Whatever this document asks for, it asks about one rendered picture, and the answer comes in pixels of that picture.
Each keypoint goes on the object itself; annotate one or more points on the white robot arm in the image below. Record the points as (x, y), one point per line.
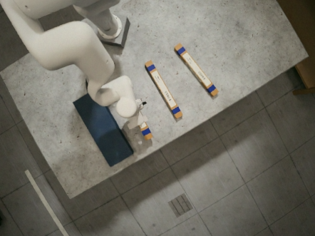
(76, 43)

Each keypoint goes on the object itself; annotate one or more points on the dark blue rectangular slab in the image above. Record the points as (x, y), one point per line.
(104, 129)

